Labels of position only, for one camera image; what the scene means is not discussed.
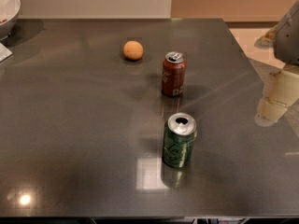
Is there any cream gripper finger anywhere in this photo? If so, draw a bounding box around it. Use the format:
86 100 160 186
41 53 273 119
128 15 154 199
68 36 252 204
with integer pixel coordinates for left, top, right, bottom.
254 64 299 127

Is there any white paper napkin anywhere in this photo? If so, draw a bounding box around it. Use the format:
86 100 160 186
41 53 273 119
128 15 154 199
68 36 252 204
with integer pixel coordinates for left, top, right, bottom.
0 43 12 62

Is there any orange fruit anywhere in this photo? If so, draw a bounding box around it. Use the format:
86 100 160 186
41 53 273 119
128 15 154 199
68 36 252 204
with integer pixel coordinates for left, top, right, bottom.
123 41 143 61

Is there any green soda can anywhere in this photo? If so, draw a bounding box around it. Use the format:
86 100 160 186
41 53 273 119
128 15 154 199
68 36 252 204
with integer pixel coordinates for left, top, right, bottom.
162 113 197 168

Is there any red-brown soda can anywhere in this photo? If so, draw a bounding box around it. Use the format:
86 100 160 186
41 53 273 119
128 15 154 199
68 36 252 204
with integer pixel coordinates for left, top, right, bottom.
162 51 187 97

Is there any white bowl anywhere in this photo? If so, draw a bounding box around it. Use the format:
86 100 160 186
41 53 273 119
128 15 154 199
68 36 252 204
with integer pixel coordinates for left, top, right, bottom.
0 0 21 40

